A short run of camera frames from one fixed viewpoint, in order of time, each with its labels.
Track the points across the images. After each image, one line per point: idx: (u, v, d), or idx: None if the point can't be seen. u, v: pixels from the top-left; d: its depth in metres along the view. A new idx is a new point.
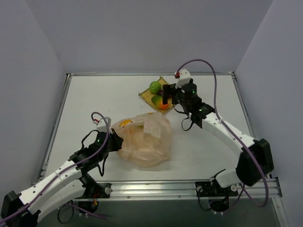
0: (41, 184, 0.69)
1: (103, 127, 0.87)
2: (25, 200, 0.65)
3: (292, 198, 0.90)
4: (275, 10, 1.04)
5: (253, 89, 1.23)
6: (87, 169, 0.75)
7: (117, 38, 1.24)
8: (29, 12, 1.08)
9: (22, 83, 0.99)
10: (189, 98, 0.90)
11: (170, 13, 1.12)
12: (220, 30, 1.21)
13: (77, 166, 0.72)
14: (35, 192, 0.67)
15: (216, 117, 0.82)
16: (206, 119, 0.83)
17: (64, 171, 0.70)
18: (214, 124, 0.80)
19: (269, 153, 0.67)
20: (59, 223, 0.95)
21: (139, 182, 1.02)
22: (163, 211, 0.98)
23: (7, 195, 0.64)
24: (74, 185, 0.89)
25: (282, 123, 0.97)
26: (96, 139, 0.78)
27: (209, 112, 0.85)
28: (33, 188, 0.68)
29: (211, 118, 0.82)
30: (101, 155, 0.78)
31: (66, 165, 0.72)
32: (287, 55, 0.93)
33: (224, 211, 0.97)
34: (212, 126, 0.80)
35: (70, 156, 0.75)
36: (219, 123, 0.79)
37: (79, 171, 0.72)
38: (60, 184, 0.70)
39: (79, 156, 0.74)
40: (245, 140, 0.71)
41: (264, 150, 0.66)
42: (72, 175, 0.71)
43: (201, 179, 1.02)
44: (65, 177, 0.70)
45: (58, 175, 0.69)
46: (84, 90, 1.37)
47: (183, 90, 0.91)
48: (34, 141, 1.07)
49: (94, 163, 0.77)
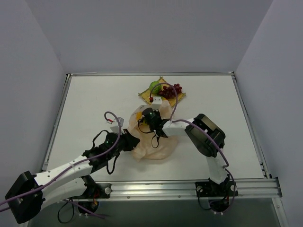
0: (56, 170, 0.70)
1: (116, 127, 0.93)
2: (40, 181, 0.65)
3: (293, 197, 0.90)
4: (274, 10, 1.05)
5: (253, 89, 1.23)
6: (96, 167, 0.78)
7: (117, 38, 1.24)
8: (29, 12, 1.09)
9: (22, 83, 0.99)
10: (149, 119, 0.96)
11: (170, 13, 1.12)
12: (219, 31, 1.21)
13: (89, 161, 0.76)
14: (49, 177, 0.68)
15: (169, 121, 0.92)
16: (164, 126, 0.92)
17: (78, 164, 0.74)
18: (168, 125, 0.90)
19: (208, 120, 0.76)
20: (59, 223, 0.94)
21: (139, 182, 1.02)
22: (163, 211, 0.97)
23: (22, 174, 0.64)
24: (76, 181, 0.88)
25: (282, 123, 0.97)
26: (105, 140, 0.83)
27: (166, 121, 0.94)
28: (48, 173, 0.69)
29: (166, 124, 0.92)
30: (110, 156, 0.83)
31: (79, 158, 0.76)
32: (287, 54, 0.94)
33: (224, 211, 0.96)
34: (169, 127, 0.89)
35: (83, 152, 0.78)
36: (172, 123, 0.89)
37: (90, 167, 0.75)
38: (72, 175, 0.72)
39: (90, 153, 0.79)
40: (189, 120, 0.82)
41: (203, 119, 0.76)
42: (84, 169, 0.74)
43: (201, 180, 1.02)
44: (78, 170, 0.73)
45: (73, 166, 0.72)
46: (84, 90, 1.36)
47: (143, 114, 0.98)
48: (34, 141, 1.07)
49: (102, 163, 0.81)
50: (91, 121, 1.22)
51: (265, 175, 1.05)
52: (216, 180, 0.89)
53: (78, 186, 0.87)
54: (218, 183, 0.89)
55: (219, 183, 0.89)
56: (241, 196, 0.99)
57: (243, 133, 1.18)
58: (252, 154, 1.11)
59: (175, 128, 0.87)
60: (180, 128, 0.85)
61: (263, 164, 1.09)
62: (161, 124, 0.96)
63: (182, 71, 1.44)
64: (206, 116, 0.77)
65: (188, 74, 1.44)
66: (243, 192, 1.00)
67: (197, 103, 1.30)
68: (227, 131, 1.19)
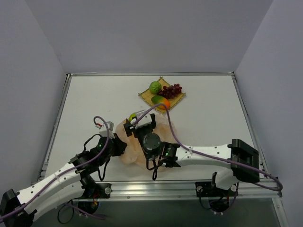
0: (39, 184, 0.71)
1: (105, 132, 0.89)
2: (23, 199, 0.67)
3: (292, 198, 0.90)
4: (274, 10, 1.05)
5: (253, 89, 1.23)
6: (86, 172, 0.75)
7: (117, 39, 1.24)
8: (29, 12, 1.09)
9: (22, 83, 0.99)
10: (156, 151, 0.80)
11: (170, 13, 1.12)
12: (220, 31, 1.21)
13: (76, 169, 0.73)
14: (33, 192, 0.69)
15: (185, 150, 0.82)
16: (178, 159, 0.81)
17: (63, 174, 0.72)
18: (188, 158, 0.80)
19: (244, 145, 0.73)
20: (59, 224, 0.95)
21: (139, 182, 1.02)
22: (163, 211, 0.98)
23: (6, 193, 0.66)
24: (73, 186, 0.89)
25: (282, 123, 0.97)
26: (98, 144, 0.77)
27: (174, 150, 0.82)
28: (31, 188, 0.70)
29: (181, 154, 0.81)
30: (102, 161, 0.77)
31: (66, 167, 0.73)
32: (287, 54, 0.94)
33: (224, 211, 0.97)
34: (191, 159, 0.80)
35: (71, 158, 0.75)
36: (193, 153, 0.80)
37: (77, 175, 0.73)
38: (59, 186, 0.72)
39: (80, 159, 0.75)
40: (223, 152, 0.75)
41: (240, 147, 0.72)
42: (70, 178, 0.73)
43: (201, 180, 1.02)
44: (64, 179, 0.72)
45: (57, 178, 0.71)
46: (84, 90, 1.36)
47: (147, 147, 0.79)
48: (34, 141, 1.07)
49: (94, 168, 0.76)
50: (91, 122, 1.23)
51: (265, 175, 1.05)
52: (223, 187, 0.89)
53: (75, 189, 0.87)
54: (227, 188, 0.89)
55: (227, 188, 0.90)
56: (241, 196, 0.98)
57: (243, 133, 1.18)
58: None
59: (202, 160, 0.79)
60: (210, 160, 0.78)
61: (262, 164, 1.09)
62: (168, 153, 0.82)
63: (182, 71, 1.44)
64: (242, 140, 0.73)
65: (188, 73, 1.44)
66: (243, 193, 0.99)
67: (197, 103, 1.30)
68: (227, 131, 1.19)
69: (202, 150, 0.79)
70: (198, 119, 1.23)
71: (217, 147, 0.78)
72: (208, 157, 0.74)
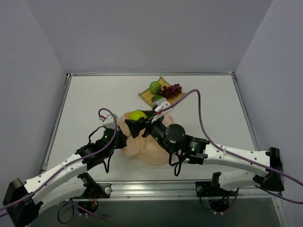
0: (47, 174, 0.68)
1: (111, 124, 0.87)
2: (30, 188, 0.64)
3: (292, 197, 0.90)
4: (274, 11, 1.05)
5: (253, 89, 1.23)
6: (92, 164, 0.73)
7: (117, 39, 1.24)
8: (29, 11, 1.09)
9: (22, 83, 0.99)
10: (178, 144, 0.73)
11: (170, 13, 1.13)
12: (219, 31, 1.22)
13: (83, 160, 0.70)
14: (40, 181, 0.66)
15: (215, 148, 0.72)
16: (208, 157, 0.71)
17: (70, 164, 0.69)
18: (220, 158, 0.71)
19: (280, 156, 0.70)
20: (59, 224, 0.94)
21: (139, 182, 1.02)
22: (163, 211, 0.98)
23: (13, 182, 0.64)
24: (75, 182, 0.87)
25: (282, 123, 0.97)
26: (103, 135, 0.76)
27: (201, 146, 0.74)
28: (38, 178, 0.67)
29: (212, 153, 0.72)
30: (107, 152, 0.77)
31: (72, 158, 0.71)
32: (287, 54, 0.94)
33: (224, 211, 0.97)
34: (219, 159, 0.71)
35: (77, 150, 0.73)
36: (226, 154, 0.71)
37: (84, 165, 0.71)
38: (66, 176, 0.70)
39: (86, 150, 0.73)
40: (261, 158, 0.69)
41: (279, 157, 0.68)
42: (78, 168, 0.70)
43: (201, 180, 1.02)
44: (71, 170, 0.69)
45: (65, 167, 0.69)
46: (84, 90, 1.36)
47: (172, 140, 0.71)
48: (34, 141, 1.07)
49: (100, 159, 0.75)
50: (91, 121, 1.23)
51: None
52: (226, 188, 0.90)
53: (77, 186, 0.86)
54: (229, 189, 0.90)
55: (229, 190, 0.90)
56: (241, 196, 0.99)
57: (243, 133, 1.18)
58: None
59: (236, 163, 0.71)
60: (245, 165, 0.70)
61: None
62: (194, 148, 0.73)
63: (182, 71, 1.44)
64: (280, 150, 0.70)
65: (188, 73, 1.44)
66: (243, 192, 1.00)
67: (197, 103, 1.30)
68: (227, 130, 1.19)
69: (237, 152, 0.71)
70: (199, 118, 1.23)
71: (253, 152, 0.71)
72: (247, 160, 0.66)
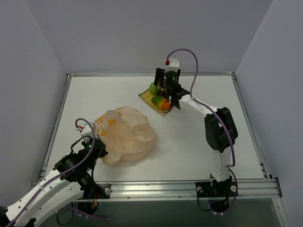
0: (26, 197, 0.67)
1: (90, 133, 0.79)
2: (11, 215, 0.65)
3: (292, 197, 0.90)
4: (274, 10, 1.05)
5: (253, 89, 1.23)
6: (74, 177, 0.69)
7: (117, 39, 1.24)
8: (29, 12, 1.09)
9: (22, 83, 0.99)
10: (170, 82, 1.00)
11: (170, 13, 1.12)
12: (219, 31, 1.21)
13: (62, 175, 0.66)
14: (21, 207, 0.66)
15: (189, 97, 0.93)
16: (182, 99, 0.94)
17: (49, 183, 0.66)
18: (187, 101, 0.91)
19: (230, 117, 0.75)
20: (58, 225, 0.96)
21: (138, 182, 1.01)
22: (163, 212, 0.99)
23: None
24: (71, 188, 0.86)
25: (282, 123, 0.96)
26: (87, 145, 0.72)
27: (185, 94, 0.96)
28: (19, 203, 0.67)
29: (185, 98, 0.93)
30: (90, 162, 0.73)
31: (51, 175, 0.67)
32: (287, 54, 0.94)
33: (223, 211, 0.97)
34: (186, 103, 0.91)
35: (55, 164, 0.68)
36: (191, 100, 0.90)
37: (63, 181, 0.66)
38: (47, 196, 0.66)
39: (66, 163, 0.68)
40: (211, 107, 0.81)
41: (225, 114, 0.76)
42: (57, 186, 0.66)
43: (201, 180, 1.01)
44: (49, 188, 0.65)
45: (42, 188, 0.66)
46: (84, 90, 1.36)
47: (164, 77, 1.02)
48: (34, 141, 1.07)
49: (82, 171, 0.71)
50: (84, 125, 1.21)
51: (265, 175, 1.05)
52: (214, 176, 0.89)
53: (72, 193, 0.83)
54: (219, 180, 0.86)
55: (220, 181, 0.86)
56: (241, 196, 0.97)
57: (243, 133, 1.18)
58: (252, 155, 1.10)
59: (195, 109, 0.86)
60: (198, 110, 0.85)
61: (263, 164, 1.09)
62: (179, 93, 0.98)
63: (182, 71, 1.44)
64: (230, 112, 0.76)
65: (188, 74, 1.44)
66: (243, 193, 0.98)
67: None
68: None
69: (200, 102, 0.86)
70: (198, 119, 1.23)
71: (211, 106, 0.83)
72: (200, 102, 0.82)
